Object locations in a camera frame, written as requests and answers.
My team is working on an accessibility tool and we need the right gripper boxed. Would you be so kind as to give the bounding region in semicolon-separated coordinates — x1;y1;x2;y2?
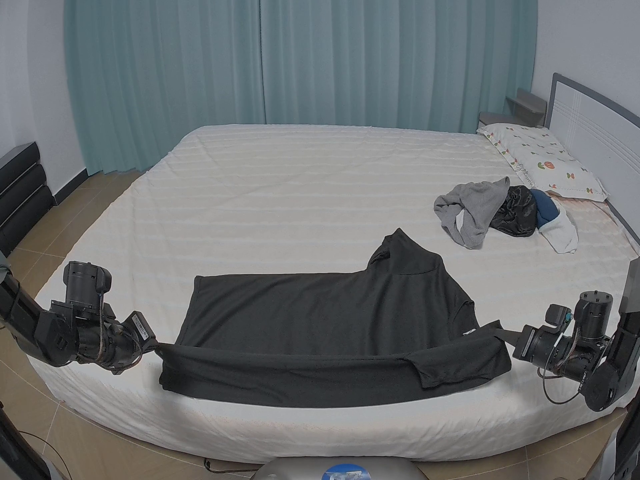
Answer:
492;324;568;371

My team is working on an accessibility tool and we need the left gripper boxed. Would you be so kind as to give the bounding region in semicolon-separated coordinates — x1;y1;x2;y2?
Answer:
97;310;157;375

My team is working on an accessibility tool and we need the black T-shirt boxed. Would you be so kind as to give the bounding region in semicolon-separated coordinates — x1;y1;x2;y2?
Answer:
159;228;512;409

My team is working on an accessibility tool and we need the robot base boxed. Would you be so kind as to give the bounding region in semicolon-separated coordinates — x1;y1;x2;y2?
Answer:
260;457;423;480

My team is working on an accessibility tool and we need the bed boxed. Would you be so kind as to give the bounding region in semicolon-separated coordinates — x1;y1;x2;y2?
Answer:
22;71;640;464

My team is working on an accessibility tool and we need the white garment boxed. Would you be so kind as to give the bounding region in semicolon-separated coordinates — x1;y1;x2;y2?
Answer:
539;203;580;255

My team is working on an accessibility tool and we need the black shiny garment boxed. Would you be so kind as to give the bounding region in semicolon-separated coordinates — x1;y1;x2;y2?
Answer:
489;184;538;238

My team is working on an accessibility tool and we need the dark blue garment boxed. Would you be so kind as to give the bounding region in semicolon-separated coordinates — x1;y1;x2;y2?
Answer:
530;189;561;230

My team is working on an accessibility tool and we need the grey garment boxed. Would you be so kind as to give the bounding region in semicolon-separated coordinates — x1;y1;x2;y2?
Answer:
434;178;511;250

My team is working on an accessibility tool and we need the white printed pillow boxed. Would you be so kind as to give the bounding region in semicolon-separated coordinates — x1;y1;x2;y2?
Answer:
476;123;610;201

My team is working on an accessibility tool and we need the black chest of drawers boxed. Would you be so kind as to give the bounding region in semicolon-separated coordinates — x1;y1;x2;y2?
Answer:
0;141;55;256

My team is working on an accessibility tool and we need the grey bedside table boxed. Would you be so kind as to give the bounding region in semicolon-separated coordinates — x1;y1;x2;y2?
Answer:
477;88;548;130

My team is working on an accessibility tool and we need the blue-green curtain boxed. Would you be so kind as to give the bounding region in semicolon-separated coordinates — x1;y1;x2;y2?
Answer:
257;0;538;134
64;0;266;176

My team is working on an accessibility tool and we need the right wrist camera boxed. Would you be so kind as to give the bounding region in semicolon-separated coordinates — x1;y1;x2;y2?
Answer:
546;304;572;328

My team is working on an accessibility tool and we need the black cable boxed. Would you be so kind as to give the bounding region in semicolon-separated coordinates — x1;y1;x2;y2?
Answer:
202;457;263;471

